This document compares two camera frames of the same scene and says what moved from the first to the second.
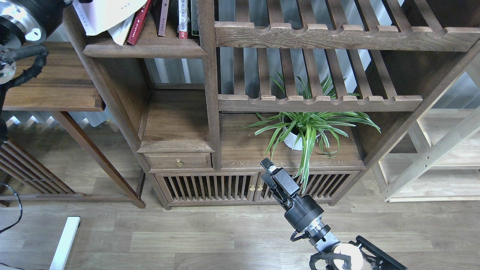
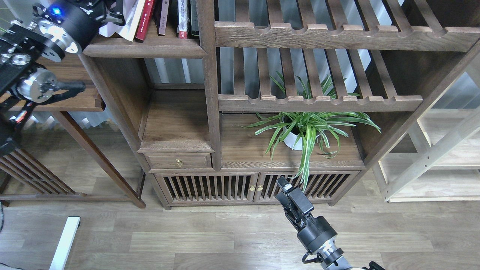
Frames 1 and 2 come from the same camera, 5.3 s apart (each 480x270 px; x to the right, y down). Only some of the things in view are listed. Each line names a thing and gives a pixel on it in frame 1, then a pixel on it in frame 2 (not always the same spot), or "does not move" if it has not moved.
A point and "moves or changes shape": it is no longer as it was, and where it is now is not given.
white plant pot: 291,139 does not move
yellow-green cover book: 119,32 -> 129,32
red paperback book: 140,18 moves or changes shape
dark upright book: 194,15 does not move
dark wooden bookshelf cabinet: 324,85 does not move
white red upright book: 183,19 does not move
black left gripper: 37,19 -> 70,25
